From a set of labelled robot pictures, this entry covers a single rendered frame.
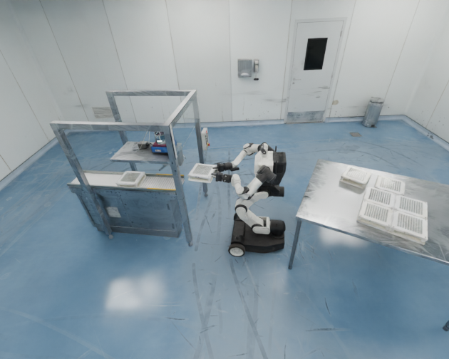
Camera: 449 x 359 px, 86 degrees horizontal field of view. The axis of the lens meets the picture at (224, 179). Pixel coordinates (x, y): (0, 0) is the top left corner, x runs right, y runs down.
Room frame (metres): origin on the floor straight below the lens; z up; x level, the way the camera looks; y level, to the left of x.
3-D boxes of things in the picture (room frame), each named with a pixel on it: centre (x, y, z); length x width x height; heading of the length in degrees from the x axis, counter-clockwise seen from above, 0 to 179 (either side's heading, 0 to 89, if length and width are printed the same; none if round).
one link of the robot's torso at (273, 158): (1.98, -0.46, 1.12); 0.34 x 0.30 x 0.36; 170
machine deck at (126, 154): (2.19, 0.78, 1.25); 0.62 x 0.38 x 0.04; 80
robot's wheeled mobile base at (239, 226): (1.99, -0.39, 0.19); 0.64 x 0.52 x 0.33; 80
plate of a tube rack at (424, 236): (1.33, -1.52, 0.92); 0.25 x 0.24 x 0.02; 145
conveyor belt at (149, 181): (2.27, 1.16, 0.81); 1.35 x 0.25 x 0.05; 80
